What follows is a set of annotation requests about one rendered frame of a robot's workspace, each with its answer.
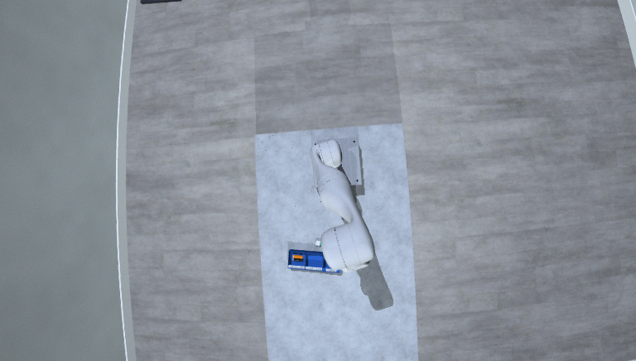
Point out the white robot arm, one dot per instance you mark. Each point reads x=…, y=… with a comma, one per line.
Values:
x=350, y=244

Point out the blue three-compartment bin rack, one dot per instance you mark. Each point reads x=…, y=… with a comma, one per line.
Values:
x=313, y=262

